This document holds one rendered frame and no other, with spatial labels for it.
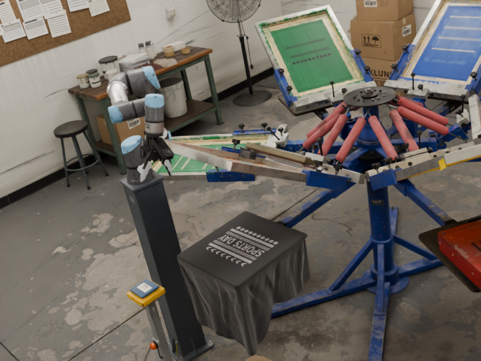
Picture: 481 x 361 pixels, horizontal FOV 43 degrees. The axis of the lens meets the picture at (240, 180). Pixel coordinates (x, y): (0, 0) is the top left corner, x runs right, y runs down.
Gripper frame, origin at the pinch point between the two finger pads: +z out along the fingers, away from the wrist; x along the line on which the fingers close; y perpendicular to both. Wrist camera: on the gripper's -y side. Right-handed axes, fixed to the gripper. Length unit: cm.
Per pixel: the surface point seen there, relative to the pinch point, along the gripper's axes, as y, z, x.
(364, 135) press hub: 0, -3, -146
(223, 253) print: 2, 44, -41
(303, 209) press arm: -1, 31, -94
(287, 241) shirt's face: -18, 37, -64
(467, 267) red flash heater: -104, 22, -71
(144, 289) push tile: 11, 54, -1
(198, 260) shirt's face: 9, 47, -31
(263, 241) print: -8, 39, -58
